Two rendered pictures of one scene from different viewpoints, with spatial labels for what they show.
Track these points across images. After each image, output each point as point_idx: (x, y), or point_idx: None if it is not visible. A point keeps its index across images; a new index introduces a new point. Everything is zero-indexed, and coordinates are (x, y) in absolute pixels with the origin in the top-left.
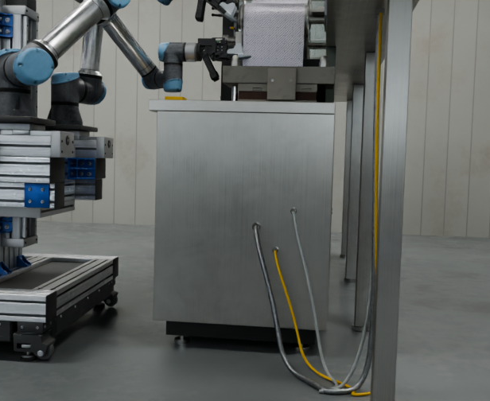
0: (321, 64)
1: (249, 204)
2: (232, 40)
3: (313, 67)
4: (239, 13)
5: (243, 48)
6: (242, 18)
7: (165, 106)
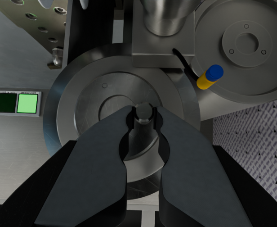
0: (52, 54)
1: None
2: (142, 6)
3: (40, 44)
4: (78, 136)
5: (68, 2)
6: (46, 103)
7: None
